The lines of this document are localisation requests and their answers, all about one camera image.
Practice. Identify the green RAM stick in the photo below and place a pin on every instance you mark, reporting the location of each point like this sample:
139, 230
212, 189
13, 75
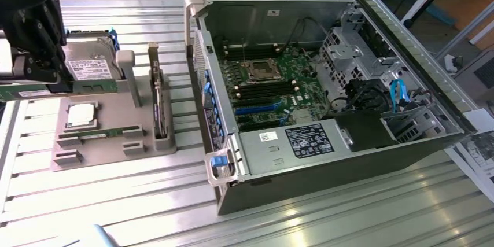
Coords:
110, 132
93, 87

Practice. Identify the black RAM slot bank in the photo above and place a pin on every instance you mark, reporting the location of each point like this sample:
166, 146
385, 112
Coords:
248, 51
266, 88

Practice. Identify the silver hard disk drive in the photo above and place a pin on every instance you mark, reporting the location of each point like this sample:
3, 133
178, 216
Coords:
91, 56

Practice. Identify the blue disk carrier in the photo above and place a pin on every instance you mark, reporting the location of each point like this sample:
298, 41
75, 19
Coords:
114, 40

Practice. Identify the silver CPU chip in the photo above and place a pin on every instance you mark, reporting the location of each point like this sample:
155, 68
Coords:
82, 114

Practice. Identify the black graphics card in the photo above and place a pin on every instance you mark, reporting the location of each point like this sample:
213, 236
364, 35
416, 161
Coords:
160, 93

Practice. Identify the grey parts rack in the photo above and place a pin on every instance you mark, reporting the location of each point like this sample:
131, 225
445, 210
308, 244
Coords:
115, 151

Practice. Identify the socket locking lever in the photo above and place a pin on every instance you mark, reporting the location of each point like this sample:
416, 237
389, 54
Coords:
245, 50

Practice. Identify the CPU socket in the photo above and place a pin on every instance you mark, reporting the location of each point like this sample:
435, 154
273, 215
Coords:
260, 70

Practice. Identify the blue expansion slot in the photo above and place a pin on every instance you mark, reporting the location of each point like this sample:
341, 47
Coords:
257, 109

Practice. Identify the blue case latch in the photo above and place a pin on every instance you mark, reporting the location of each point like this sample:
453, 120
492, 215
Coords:
218, 162

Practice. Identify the black expansion slot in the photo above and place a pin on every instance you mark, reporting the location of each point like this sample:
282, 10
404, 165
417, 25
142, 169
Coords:
262, 122

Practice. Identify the green motherboard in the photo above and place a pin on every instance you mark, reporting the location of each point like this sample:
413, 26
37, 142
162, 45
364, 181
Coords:
293, 85

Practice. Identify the light blue object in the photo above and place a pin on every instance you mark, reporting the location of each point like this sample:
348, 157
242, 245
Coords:
105, 236

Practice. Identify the grey power supply unit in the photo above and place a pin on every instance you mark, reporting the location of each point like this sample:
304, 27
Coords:
297, 148

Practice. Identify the metal drive cage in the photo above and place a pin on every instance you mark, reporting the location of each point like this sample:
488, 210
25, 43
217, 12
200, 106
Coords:
348, 62

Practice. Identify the black plastic air shroud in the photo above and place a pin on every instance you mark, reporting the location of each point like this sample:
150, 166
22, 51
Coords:
365, 131

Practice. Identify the black open PC case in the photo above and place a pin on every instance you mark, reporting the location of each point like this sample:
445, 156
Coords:
348, 177

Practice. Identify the grey disk bay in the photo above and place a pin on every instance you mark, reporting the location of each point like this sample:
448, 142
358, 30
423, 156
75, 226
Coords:
415, 124

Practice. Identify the white power strip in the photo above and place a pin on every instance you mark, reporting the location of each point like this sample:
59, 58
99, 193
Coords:
453, 62

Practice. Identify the grey computer tower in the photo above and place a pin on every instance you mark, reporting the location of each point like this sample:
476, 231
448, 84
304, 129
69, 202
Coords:
479, 76

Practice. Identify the printed paper sheets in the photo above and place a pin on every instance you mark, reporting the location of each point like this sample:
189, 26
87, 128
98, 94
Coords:
477, 160

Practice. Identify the white desk frame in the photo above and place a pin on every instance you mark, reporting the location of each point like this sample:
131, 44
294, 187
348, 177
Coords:
480, 31

